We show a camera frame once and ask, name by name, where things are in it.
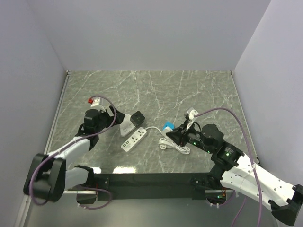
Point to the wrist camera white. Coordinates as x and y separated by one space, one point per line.
97 103
190 117

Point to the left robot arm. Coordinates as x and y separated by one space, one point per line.
48 177

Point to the blue plug adapter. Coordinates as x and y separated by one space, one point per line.
168 124

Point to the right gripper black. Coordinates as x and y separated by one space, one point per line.
179 135

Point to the small white power strip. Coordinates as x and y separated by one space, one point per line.
126 126

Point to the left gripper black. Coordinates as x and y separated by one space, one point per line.
119 117

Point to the black base bar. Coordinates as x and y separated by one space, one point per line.
121 186

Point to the black socket adapter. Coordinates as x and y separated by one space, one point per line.
137 118

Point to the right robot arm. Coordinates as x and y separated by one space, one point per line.
233 169

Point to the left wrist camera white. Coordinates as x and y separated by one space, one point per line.
97 103

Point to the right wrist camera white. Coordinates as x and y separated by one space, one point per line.
190 117

